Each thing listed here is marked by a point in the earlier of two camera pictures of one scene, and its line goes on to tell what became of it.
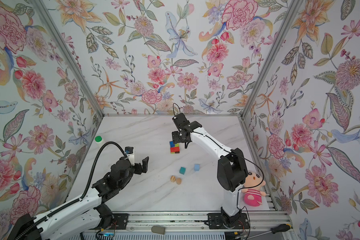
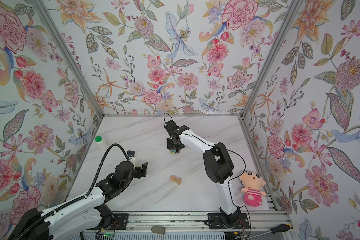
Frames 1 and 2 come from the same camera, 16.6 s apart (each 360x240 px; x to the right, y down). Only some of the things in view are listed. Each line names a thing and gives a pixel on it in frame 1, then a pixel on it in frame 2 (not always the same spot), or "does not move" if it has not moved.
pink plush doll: (252, 189) does not move
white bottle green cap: (98, 139) does not move
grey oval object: (158, 230) does not move
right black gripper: (175, 136) to (169, 146)
